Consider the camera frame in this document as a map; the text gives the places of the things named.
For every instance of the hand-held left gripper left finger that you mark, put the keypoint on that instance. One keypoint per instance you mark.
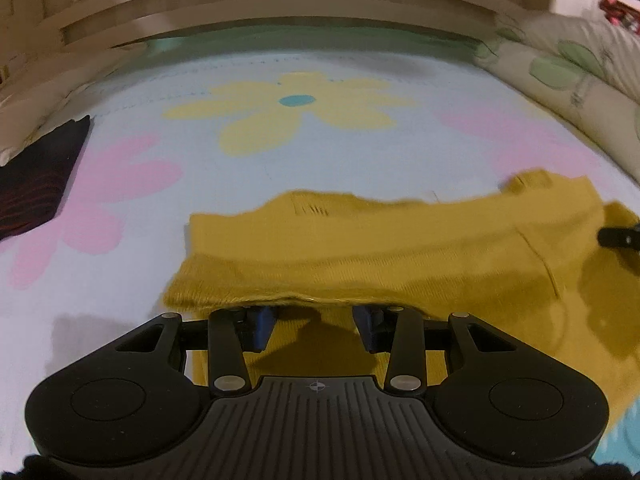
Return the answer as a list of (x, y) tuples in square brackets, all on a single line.
[(262, 327)]

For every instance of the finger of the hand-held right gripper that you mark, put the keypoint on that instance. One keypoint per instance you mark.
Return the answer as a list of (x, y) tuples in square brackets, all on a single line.
[(620, 237)]

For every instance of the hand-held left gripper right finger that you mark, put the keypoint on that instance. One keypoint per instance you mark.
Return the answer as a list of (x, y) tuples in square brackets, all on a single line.
[(364, 327)]

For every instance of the yellow knit sweater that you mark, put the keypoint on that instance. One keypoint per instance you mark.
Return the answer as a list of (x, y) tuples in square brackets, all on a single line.
[(400, 255)]

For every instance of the flower print bed sheet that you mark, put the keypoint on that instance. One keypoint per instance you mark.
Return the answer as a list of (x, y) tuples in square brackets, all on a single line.
[(150, 260)]

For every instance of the floral print duvet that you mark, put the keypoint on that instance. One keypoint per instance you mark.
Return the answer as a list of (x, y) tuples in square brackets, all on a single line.
[(575, 75)]

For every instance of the red patterned item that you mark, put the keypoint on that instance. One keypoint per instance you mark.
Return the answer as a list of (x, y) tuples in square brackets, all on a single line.
[(622, 12)]

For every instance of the dark maroon folded cloth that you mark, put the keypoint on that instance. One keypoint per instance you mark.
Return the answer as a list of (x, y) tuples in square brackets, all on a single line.
[(35, 180)]

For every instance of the grey pillow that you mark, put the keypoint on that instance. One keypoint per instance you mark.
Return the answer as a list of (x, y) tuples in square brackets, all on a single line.
[(30, 120)]

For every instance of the wooden headboard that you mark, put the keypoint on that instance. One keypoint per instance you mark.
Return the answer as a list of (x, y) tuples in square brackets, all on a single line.
[(300, 5)]

